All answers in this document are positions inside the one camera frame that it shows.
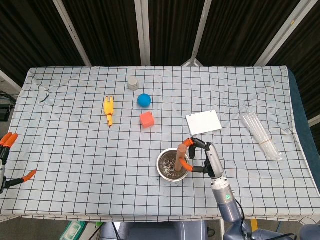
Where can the crushed spices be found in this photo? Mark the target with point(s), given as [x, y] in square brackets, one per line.
[168, 166]

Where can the checkered white tablecloth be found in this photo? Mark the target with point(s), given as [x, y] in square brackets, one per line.
[75, 162]

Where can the clear plastic tube bundle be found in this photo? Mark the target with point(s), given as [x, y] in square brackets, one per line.
[260, 135]

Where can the yellow rubber chicken toy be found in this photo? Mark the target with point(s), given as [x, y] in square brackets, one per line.
[109, 108]

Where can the black electronics box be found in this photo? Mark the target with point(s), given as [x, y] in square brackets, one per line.
[5, 110]

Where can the stainless steel bowl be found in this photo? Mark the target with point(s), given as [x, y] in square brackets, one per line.
[161, 172]

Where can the green and white box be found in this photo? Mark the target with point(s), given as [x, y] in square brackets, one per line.
[73, 231]

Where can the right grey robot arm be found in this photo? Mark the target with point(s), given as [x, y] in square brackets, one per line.
[227, 207]

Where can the wooden pestle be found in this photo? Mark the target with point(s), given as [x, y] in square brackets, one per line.
[180, 155]

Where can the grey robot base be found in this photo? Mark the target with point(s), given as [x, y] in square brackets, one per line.
[155, 231]

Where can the grey cylindrical jar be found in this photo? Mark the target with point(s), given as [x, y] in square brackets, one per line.
[132, 83]

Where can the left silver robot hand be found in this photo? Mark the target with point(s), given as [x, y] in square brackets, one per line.
[8, 141]

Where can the blue table edge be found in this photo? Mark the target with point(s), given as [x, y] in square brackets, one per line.
[303, 120]

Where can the white frame post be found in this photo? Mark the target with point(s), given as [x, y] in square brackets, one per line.
[200, 35]
[143, 32]
[282, 32]
[71, 32]

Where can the orange cube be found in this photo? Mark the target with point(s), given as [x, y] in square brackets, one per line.
[146, 120]

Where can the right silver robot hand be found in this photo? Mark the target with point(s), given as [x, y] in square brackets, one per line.
[213, 160]

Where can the blue ball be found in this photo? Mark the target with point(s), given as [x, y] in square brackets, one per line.
[144, 100]

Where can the white flat board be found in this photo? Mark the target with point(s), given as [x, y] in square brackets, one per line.
[203, 122]

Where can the small dark twig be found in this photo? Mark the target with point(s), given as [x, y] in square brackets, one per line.
[45, 98]

